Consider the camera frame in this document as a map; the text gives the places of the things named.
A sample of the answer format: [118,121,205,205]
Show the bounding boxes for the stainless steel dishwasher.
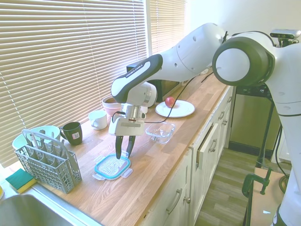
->
[229,86,275,156]

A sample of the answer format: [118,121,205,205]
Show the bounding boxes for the silver stereo camera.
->
[269,29,301,40]

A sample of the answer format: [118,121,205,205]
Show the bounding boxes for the wooden robot mounting board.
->
[249,166,294,226]

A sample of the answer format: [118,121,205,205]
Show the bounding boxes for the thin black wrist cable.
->
[112,70,214,124]

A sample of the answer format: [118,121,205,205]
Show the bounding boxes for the cream kitchen base cabinets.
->
[141,87,236,226]

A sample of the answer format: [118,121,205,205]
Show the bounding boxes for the beige window blind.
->
[0,0,148,169]
[149,0,186,56]

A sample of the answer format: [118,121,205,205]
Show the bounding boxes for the grey plastic cutlery basket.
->
[15,129,83,194]

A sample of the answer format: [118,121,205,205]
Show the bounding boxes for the stainless steel double sink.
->
[0,187,104,226]

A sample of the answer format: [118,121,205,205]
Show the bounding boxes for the pink bowl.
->
[103,101,123,116]

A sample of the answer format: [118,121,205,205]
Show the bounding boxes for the black camera stand pole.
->
[256,103,276,168]

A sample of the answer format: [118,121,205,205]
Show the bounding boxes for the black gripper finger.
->
[115,136,123,160]
[127,136,136,157]

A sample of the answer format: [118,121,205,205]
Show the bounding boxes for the white dinner plate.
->
[155,99,196,118]

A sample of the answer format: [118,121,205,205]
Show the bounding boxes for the black mug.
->
[59,121,84,146]

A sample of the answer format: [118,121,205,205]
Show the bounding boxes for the plain white mug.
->
[88,110,108,130]

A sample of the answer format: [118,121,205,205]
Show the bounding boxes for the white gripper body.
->
[114,118,145,137]

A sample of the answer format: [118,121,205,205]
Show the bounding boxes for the thick black power cable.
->
[274,122,291,188]

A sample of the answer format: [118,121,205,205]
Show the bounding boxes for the green and yellow sponge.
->
[5,168,38,194]

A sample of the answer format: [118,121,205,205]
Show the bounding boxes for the green metal clamp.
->
[242,167,273,198]

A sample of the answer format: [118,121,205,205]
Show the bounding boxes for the mint green plastic bowl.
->
[12,126,61,151]

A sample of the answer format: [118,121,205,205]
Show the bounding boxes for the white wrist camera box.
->
[108,117,119,135]

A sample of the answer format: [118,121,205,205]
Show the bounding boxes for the square clear glass food container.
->
[145,121,176,145]

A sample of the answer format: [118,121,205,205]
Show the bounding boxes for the clear lid with teal seal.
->
[92,153,133,181]

